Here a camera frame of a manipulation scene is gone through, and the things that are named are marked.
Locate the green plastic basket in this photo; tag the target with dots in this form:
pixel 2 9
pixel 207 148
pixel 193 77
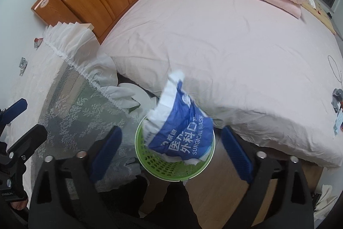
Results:
pixel 160 167

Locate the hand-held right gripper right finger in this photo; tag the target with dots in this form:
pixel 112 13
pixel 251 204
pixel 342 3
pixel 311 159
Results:
pixel 238 154

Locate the bed with pink sheet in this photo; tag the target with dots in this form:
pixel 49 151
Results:
pixel 227 57

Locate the crumpled silver foil wrapper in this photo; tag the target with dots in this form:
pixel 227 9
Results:
pixel 22 64

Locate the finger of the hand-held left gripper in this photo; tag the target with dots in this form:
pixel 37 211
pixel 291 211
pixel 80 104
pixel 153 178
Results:
pixel 29 140
pixel 16 108

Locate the crumpled red white wrapper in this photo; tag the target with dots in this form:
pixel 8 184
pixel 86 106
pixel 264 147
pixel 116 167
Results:
pixel 37 42

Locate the blue white mask package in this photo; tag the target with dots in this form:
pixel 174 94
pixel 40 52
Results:
pixel 185 135

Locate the white cloth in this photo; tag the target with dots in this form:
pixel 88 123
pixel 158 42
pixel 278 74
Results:
pixel 325 202

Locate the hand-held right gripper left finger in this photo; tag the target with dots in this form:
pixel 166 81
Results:
pixel 105 156

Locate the white plastic bag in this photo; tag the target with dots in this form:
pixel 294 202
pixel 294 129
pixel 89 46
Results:
pixel 139 97

